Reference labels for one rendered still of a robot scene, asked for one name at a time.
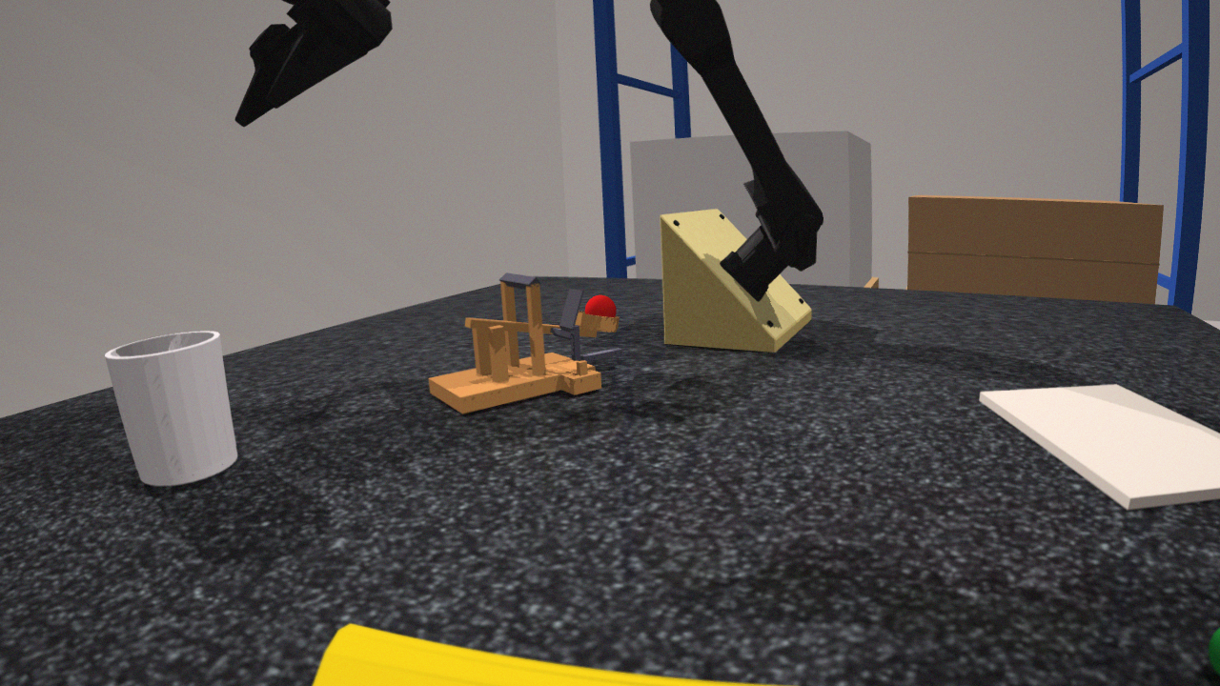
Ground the white cup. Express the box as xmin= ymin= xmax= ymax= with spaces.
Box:
xmin=105 ymin=332 xmax=238 ymax=486

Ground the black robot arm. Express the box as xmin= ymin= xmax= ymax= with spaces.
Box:
xmin=650 ymin=0 xmax=824 ymax=301

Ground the red ball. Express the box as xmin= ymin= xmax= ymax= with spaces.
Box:
xmin=586 ymin=295 xmax=617 ymax=317

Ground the wooden catapult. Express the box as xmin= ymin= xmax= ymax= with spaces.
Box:
xmin=429 ymin=273 xmax=623 ymax=414

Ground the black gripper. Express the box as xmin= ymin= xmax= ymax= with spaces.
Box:
xmin=235 ymin=0 xmax=393 ymax=127

